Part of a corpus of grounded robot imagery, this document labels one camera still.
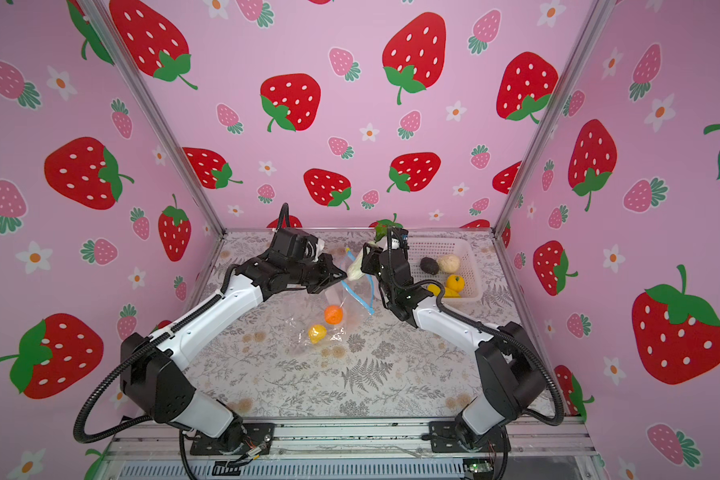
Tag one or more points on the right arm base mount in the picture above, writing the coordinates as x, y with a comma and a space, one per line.
450, 436

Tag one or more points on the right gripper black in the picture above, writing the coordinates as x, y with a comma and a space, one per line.
377, 255

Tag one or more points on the yellow banana toy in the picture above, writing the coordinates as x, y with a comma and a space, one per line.
445, 291

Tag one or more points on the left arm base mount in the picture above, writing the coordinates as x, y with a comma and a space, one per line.
237, 441

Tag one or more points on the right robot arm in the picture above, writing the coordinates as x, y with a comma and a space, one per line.
514, 379

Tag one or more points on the clear zip top bag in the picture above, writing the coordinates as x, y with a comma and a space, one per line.
356, 298

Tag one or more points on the white radish toy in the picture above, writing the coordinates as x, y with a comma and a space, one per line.
354, 271

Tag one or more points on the white plastic basket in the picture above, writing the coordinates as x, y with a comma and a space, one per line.
419, 247

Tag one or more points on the orange toy fruit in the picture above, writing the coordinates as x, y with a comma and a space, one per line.
333, 314

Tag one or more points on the green leaf toy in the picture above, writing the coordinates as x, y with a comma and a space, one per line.
381, 227

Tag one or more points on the aluminium frame rail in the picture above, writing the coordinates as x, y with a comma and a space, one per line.
360, 448

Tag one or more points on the dark avocado toy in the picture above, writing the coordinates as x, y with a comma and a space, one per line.
429, 265

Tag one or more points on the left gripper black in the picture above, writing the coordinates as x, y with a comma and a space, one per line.
328, 278

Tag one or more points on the yellow bell pepper toy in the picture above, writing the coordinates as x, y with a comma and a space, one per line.
455, 283

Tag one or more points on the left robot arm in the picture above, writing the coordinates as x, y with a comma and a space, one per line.
151, 371

